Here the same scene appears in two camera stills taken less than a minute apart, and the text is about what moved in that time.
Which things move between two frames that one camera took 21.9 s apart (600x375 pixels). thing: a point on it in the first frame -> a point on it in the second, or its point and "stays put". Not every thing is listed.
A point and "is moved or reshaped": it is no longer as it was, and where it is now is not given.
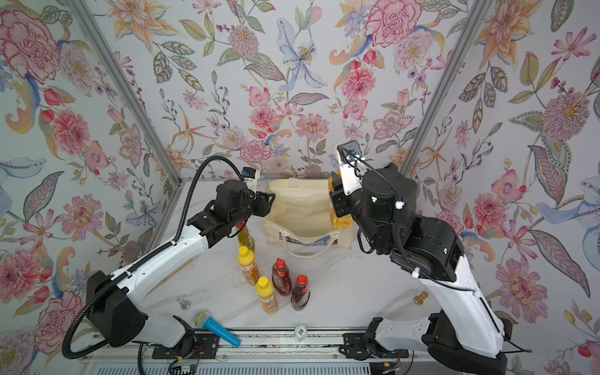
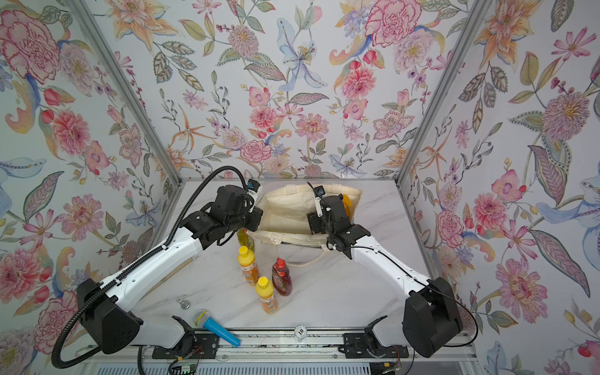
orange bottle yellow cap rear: [246, 259] stays put
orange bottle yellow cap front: [265, 290] stays put
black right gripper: [347, 202] -> [316, 223]
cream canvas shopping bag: [301, 217] is moved or reshaped
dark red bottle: [281, 278] stays put
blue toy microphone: [203, 318] stays put
